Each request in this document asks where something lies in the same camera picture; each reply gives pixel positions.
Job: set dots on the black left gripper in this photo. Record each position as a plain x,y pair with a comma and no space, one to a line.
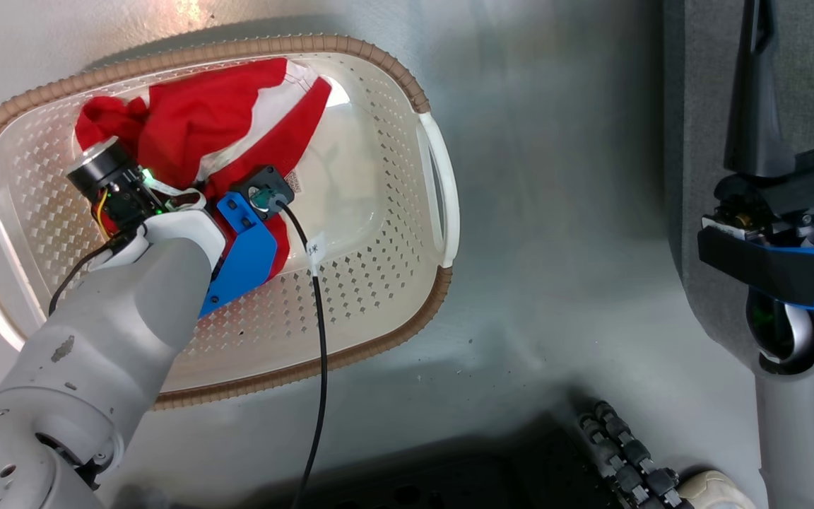
114,187

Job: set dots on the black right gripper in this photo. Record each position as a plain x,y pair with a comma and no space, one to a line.
788,205

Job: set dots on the red and white garment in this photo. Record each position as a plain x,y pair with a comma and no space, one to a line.
223,113

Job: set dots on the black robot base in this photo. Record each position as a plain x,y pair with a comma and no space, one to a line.
485,481

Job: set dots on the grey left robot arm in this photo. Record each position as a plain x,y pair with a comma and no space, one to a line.
96,339

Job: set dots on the white perforated laundry basket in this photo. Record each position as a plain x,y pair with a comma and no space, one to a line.
364,283

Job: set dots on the blue left camera mount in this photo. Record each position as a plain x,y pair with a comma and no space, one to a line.
248,247

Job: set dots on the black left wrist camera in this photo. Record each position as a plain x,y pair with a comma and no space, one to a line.
262,187

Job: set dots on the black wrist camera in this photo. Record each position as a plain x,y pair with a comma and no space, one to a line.
767,332
262,187

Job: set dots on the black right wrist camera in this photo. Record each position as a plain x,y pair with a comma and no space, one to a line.
767,332

